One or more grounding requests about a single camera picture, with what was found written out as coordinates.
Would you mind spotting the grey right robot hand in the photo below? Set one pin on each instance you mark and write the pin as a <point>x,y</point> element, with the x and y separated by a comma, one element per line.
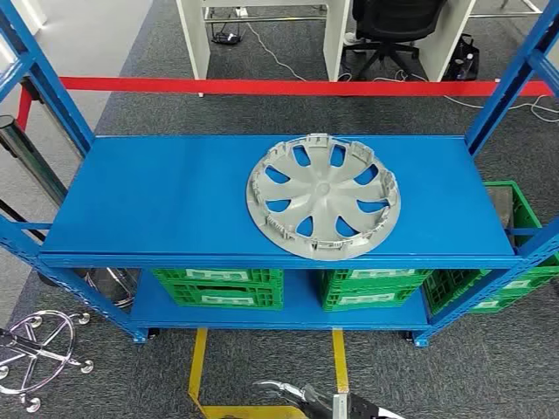
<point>316,405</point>

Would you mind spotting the silver plastic wheel hubcap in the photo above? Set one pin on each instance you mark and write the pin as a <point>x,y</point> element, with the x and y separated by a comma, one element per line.
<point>323,189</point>

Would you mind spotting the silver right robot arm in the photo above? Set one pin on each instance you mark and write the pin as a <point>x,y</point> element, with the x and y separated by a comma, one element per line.
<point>362,410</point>

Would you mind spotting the blue metal shelf rack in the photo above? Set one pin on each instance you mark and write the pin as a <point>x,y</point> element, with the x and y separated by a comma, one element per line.
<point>174,196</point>

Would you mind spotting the long red barrier belt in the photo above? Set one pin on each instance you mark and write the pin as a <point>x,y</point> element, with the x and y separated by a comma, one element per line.
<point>305,87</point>

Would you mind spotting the black router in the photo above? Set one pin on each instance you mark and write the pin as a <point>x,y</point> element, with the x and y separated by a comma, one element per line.
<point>226,39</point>

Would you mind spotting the white office desk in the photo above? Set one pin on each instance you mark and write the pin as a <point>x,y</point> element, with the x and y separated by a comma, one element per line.
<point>194,40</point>
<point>449,29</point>

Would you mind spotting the black office chair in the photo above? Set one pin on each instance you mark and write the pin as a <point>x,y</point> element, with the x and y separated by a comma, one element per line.
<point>393,17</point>

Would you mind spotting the black stool chrome base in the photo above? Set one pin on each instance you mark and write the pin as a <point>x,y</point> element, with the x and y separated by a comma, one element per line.
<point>17,342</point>

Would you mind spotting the black pole grey base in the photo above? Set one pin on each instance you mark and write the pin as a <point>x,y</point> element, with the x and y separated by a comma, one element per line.
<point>22,221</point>

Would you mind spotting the short red barrier belt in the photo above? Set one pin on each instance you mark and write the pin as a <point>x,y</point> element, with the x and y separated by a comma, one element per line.
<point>24,110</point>

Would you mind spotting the chrome stanchion post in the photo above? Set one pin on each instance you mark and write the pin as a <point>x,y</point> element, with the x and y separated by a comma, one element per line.
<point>38,95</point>
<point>30,159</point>

